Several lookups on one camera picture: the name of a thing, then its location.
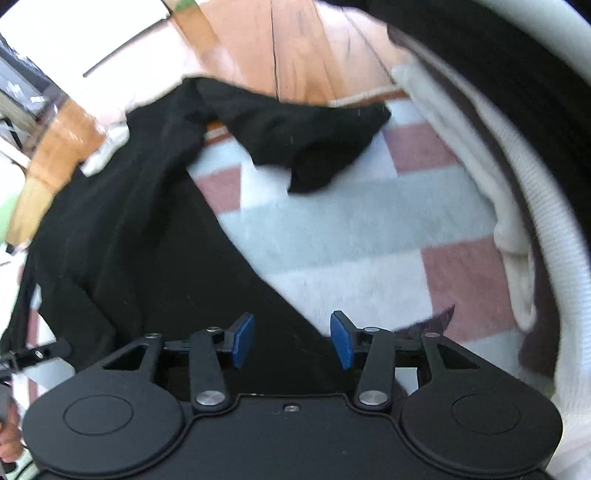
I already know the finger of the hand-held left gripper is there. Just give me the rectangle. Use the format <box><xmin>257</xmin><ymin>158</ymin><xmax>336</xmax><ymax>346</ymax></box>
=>
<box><xmin>9</xmin><ymin>339</ymin><xmax>73</xmax><ymax>371</ymax></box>

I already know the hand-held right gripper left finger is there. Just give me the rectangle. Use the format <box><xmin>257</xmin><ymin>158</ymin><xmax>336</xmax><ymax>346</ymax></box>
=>
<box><xmin>102</xmin><ymin>312</ymin><xmax>256</xmax><ymax>414</ymax></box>

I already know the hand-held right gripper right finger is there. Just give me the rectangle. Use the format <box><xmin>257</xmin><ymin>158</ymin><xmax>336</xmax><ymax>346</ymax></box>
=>
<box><xmin>329</xmin><ymin>311</ymin><xmax>482</xmax><ymax>412</ymax></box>

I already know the black shirt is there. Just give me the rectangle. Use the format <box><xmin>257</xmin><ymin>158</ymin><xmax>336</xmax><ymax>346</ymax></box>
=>
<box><xmin>0</xmin><ymin>76</ymin><xmax>393</xmax><ymax>398</ymax></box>

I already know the person's left hand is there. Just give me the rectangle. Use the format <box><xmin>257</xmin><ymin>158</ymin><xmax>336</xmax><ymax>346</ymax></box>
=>
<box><xmin>0</xmin><ymin>387</ymin><xmax>25</xmax><ymax>463</ymax></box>

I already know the checkered blanket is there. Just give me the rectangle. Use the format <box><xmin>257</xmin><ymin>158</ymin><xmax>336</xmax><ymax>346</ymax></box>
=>
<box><xmin>25</xmin><ymin>97</ymin><xmax>561</xmax><ymax>416</ymax></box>

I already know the green panel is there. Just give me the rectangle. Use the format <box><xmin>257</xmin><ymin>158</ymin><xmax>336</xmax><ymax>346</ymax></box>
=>
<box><xmin>0</xmin><ymin>198</ymin><xmax>21</xmax><ymax>247</ymax></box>

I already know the cream white folded garment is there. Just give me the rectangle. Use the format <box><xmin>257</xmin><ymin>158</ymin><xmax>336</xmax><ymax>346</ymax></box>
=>
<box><xmin>392</xmin><ymin>64</ymin><xmax>539</xmax><ymax>334</ymax></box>

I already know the white drawer cabinet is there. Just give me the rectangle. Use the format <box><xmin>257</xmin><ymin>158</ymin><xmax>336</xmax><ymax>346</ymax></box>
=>
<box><xmin>0</xmin><ymin>0</ymin><xmax>197</xmax><ymax>123</ymax></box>

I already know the dark frame with plastic film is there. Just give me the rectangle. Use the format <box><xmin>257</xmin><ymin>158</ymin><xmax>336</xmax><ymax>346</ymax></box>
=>
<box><xmin>0</xmin><ymin>32</ymin><xmax>63</xmax><ymax>121</ymax></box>

